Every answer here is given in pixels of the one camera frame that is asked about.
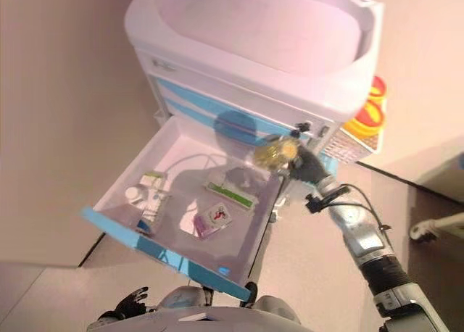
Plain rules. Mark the yellow sharps container red lid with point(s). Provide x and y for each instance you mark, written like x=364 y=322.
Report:
x=378 y=87
x=368 y=116

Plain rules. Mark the blue front cart drawer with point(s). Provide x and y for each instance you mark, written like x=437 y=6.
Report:
x=188 y=91
x=181 y=158
x=188 y=109

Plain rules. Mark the grey robot leg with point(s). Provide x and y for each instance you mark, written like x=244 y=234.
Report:
x=185 y=297
x=275 y=308

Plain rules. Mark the green white medicine box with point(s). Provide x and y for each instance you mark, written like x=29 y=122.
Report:
x=232 y=196

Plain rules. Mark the black cart keys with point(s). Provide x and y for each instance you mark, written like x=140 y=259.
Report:
x=302 y=128

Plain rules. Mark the white medical cart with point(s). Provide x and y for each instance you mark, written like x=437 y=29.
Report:
x=253 y=38

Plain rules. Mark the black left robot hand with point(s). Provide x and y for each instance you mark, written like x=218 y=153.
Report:
x=130 y=304

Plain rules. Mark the light blue waste bin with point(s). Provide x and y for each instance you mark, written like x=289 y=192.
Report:
x=328 y=165

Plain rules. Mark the small green white box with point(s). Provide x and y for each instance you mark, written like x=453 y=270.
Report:
x=152 y=179

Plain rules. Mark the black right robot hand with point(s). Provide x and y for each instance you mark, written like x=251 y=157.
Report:
x=310 y=167

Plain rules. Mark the small blue box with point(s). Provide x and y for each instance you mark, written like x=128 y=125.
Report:
x=144 y=227

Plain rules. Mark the white hospital bed frame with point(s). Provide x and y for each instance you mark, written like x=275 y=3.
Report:
x=449 y=219

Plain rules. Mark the clear bottle yellow capsules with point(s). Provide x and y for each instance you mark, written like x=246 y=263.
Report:
x=275 y=152

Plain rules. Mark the small white red packet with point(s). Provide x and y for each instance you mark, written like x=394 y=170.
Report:
x=215 y=216

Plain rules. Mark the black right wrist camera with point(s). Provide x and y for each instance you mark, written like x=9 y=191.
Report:
x=320 y=201

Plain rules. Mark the grey left robot leg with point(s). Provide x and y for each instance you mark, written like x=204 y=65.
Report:
x=185 y=297

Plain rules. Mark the clear plastic packet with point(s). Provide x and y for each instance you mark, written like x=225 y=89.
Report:
x=156 y=205

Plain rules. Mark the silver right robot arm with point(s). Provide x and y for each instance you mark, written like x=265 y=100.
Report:
x=366 y=237

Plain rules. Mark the bed caster wheel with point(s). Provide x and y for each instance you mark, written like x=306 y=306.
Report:
x=422 y=234

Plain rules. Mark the grey right robot leg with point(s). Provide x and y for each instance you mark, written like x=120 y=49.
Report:
x=275 y=308

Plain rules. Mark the small white medicine bottle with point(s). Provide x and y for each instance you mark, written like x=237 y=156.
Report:
x=133 y=195

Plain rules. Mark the grey robot torso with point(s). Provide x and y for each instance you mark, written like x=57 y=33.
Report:
x=224 y=319

